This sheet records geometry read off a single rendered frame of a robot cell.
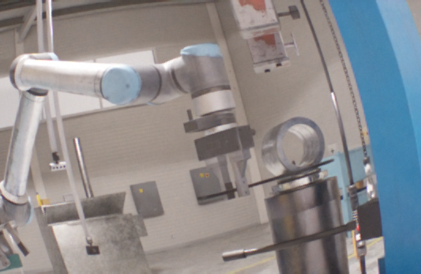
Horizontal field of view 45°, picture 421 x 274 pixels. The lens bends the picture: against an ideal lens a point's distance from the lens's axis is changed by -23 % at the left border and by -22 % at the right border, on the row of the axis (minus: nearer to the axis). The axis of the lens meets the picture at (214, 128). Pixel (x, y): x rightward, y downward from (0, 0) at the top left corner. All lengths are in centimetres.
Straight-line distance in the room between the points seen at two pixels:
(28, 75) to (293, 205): 84
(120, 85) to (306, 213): 56
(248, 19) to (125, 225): 834
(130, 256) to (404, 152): 860
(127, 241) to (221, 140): 829
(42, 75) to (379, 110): 92
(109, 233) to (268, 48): 790
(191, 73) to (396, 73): 52
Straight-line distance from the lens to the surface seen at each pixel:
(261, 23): 145
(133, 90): 138
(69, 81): 153
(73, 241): 933
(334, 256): 160
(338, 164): 947
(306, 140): 170
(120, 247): 961
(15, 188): 210
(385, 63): 126
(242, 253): 148
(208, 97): 141
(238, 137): 138
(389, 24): 127
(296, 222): 156
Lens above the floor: 154
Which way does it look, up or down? 5 degrees up
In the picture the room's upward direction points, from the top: 14 degrees counter-clockwise
